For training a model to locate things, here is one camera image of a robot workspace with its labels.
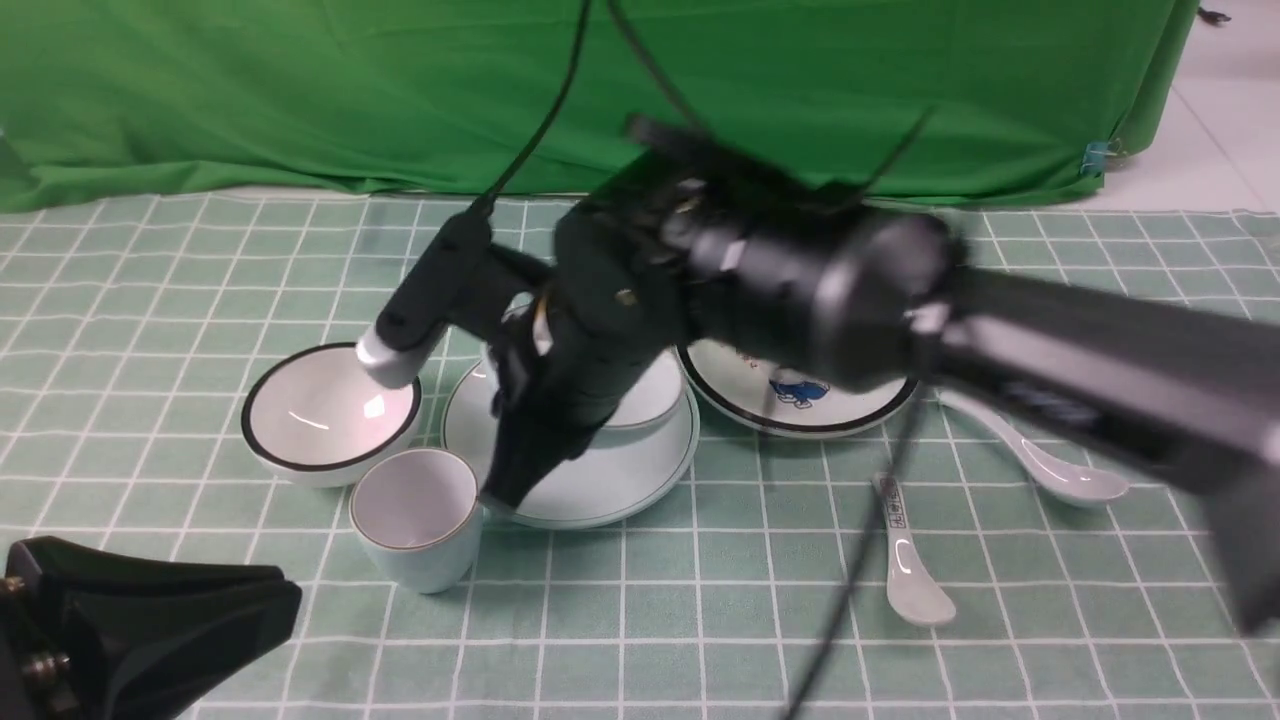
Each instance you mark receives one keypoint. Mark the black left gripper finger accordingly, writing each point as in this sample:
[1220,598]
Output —
[96,635]

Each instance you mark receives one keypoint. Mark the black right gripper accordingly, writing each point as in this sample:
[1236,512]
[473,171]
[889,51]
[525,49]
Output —
[655,257]

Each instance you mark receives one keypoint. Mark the pale green bowl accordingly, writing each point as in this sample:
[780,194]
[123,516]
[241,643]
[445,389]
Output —
[657,406]

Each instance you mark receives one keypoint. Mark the pale green cup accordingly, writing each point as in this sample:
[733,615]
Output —
[419,519]

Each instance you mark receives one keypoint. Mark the plain white spoon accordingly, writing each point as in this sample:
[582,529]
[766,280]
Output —
[1072,483]

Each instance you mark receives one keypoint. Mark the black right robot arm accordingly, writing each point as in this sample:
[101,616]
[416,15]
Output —
[861,297]

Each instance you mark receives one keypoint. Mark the pale green plate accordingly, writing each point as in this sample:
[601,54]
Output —
[605,485]

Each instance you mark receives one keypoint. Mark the black rimmed cartoon plate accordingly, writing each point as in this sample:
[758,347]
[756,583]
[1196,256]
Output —
[782,403]

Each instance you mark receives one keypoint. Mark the black rimmed white bowl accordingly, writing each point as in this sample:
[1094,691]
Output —
[317,419]

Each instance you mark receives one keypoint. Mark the green backdrop cloth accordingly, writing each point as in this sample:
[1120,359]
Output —
[112,98]

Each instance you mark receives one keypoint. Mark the white spoon with print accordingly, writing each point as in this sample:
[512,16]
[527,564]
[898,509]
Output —
[911,590]

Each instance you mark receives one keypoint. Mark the green checkered tablecloth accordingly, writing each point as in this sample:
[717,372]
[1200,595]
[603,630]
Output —
[132,329]

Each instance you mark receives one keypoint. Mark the blue binder clip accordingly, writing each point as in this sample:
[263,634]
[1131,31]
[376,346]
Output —
[1095,159]

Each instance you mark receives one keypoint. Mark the dark object on floor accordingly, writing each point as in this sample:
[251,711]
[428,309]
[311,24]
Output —
[1212,17]

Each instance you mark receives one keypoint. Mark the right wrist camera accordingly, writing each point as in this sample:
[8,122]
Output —
[463,279]

